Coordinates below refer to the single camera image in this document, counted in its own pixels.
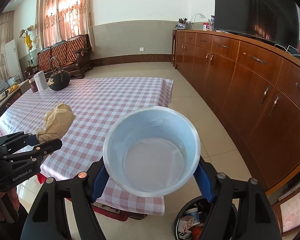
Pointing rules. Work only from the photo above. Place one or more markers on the black trash bucket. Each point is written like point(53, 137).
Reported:
point(201, 210)

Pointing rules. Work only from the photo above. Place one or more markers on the wooden sofa bench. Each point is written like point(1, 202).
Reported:
point(72, 55)

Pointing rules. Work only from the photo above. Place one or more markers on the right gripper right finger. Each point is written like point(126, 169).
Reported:
point(205, 176)

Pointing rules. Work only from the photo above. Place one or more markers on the red white carton box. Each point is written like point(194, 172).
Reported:
point(185, 223)

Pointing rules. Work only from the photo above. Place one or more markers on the yellow orchid plant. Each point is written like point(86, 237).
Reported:
point(25, 34)

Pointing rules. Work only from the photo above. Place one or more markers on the wooden sideboard cabinet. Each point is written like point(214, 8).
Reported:
point(254, 90)

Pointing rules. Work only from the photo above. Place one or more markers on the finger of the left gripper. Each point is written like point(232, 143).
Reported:
point(36, 154)
point(9, 144)

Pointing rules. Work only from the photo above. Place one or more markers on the left hand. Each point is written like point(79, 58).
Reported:
point(13, 197)

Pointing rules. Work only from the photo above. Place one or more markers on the pink curtain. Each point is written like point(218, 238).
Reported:
point(60, 20)

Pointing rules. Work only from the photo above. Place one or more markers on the pink checkered tablecloth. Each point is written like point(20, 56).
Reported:
point(96, 104)

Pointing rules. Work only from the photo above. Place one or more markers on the small potted plant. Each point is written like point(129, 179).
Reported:
point(182, 24)

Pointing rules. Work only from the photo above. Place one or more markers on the black iron teapot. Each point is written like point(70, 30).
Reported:
point(59, 79)

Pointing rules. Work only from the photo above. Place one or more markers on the black flat television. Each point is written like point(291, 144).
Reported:
point(274, 20)

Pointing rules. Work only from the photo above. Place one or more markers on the red plastic bag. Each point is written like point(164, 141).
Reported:
point(196, 231)

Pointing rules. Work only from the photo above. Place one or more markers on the tan cloth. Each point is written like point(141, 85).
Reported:
point(56, 123)

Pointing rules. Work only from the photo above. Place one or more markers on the white tea box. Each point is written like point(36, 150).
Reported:
point(40, 80)

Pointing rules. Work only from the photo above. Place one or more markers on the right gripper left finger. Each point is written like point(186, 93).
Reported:
point(96, 181)

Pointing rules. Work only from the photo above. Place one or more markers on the dark red tin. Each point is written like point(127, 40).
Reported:
point(33, 85)

